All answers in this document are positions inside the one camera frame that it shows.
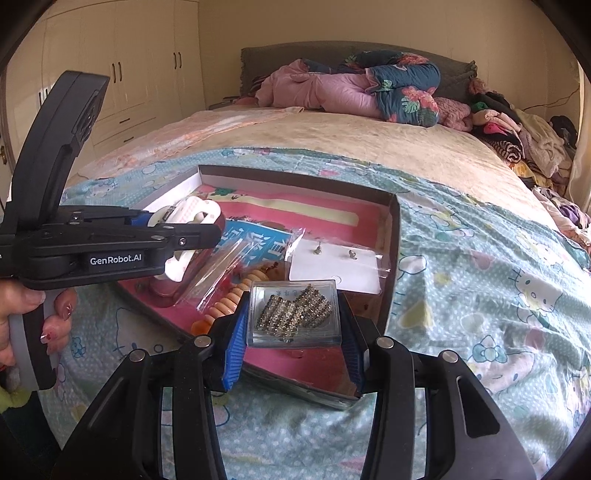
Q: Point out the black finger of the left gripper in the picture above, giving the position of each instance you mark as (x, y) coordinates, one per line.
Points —
(162, 240)

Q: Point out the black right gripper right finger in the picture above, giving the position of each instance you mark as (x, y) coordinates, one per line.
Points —
(354, 345)

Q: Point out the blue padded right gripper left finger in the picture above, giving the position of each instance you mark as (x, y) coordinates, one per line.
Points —
(234, 343)

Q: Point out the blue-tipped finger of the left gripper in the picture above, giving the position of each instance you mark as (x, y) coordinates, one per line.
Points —
(109, 216)

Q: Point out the white pearl claw clip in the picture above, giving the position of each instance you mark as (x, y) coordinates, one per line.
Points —
(191, 219)

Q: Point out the yellow rings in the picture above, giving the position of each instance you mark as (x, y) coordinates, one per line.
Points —
(217, 272)

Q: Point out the orange spiral hair clip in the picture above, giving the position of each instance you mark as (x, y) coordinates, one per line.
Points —
(228, 303)

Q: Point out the dark red hair clip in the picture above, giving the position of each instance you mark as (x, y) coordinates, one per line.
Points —
(180, 269)

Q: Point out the clear box of rhinestone clips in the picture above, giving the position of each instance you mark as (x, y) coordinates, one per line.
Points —
(293, 315)

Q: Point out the clear bag with earring card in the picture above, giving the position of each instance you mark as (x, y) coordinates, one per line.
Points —
(352, 267)

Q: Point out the pink dotted bow hair clip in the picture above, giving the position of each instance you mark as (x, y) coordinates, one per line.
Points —
(270, 271)

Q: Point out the person's left hand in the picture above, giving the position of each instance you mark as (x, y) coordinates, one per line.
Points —
(17, 299)

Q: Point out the pink floral sheet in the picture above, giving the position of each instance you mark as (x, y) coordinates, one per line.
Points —
(172, 139)

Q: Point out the dark shallow cardboard box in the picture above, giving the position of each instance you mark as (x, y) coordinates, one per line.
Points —
(260, 210)

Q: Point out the hello kitty teal blanket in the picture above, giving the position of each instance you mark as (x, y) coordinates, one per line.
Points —
(510, 296)

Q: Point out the cream built-in wardrobe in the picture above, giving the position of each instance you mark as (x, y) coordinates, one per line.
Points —
(148, 50)

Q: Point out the pink quilted jacket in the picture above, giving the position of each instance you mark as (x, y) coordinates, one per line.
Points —
(293, 85)

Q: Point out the beige bed sheet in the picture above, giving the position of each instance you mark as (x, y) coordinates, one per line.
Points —
(438, 153)

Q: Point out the pile of mixed clothes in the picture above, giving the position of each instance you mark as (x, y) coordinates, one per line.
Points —
(539, 152)

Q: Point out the beige curtain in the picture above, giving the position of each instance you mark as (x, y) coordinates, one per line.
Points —
(579, 188)

